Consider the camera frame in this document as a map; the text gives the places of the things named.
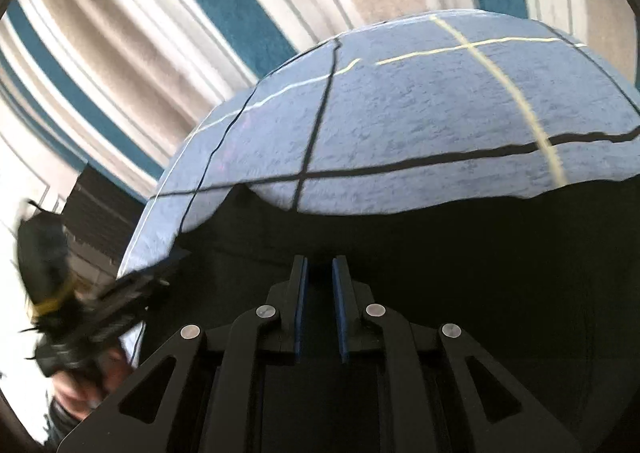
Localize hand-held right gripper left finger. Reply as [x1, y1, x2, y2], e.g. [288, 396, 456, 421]
[57, 254, 308, 453]

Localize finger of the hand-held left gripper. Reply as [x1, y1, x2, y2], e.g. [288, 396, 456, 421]
[95, 248, 193, 331]

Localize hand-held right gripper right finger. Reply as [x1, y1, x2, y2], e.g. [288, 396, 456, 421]
[332, 254, 583, 453]

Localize black pants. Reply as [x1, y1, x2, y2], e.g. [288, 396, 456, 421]
[170, 178, 640, 453]

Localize person's left hand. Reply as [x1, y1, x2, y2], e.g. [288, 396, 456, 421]
[52, 345, 132, 424]

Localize dark ribbed radiator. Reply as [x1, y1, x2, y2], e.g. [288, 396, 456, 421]
[62, 163, 151, 279]

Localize white panelled door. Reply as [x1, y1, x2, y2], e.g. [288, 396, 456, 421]
[0, 133, 68, 254]

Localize blue checked blanket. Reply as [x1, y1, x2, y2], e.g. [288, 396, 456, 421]
[117, 8, 640, 369]

